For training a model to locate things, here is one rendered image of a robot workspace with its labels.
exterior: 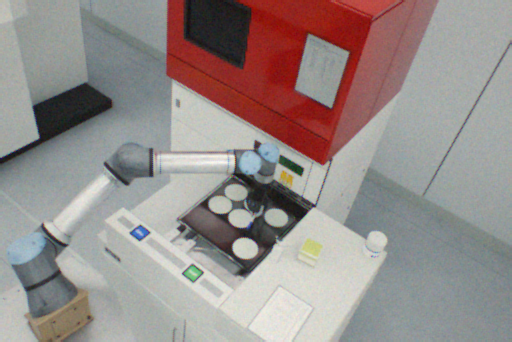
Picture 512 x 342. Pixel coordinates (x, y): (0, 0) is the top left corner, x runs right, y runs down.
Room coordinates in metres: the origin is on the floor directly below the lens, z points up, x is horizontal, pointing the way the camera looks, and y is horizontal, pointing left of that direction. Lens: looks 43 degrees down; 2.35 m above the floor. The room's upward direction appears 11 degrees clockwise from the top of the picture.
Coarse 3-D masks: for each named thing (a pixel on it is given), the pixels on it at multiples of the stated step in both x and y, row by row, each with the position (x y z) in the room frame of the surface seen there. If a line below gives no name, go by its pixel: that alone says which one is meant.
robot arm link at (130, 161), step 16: (128, 144) 1.12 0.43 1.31; (112, 160) 1.06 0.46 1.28; (128, 160) 1.04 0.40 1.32; (144, 160) 1.05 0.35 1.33; (160, 160) 1.07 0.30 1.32; (176, 160) 1.08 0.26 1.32; (192, 160) 1.10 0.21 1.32; (208, 160) 1.11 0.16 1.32; (224, 160) 1.13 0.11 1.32; (240, 160) 1.13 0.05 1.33; (256, 160) 1.14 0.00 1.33; (128, 176) 1.03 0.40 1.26; (144, 176) 1.03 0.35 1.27
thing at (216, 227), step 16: (224, 192) 1.39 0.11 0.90; (208, 208) 1.28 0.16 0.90; (240, 208) 1.32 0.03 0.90; (272, 208) 1.35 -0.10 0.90; (192, 224) 1.18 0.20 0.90; (208, 224) 1.20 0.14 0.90; (224, 224) 1.21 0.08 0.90; (256, 224) 1.25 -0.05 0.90; (288, 224) 1.28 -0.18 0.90; (224, 240) 1.13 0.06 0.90; (256, 240) 1.17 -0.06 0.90; (272, 240) 1.18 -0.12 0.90; (256, 256) 1.09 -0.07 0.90
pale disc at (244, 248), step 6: (240, 240) 1.15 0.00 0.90; (246, 240) 1.16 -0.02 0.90; (234, 246) 1.11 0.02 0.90; (240, 246) 1.12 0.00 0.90; (246, 246) 1.13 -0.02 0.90; (252, 246) 1.13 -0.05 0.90; (234, 252) 1.09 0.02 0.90; (240, 252) 1.09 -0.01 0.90; (246, 252) 1.10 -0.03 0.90; (252, 252) 1.10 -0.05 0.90; (246, 258) 1.07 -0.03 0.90
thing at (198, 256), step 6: (180, 240) 1.11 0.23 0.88; (192, 252) 1.06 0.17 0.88; (198, 252) 1.07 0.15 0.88; (198, 258) 1.04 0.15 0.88; (204, 258) 1.05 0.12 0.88; (210, 258) 1.05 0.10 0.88; (204, 264) 1.02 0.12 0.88; (210, 264) 1.02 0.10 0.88; (216, 264) 1.03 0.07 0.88; (210, 270) 1.00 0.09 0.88; (216, 270) 1.00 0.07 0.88; (222, 270) 1.01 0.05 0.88; (222, 276) 0.98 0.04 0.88; (228, 276) 0.99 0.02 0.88; (234, 276) 0.99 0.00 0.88; (228, 282) 0.96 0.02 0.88
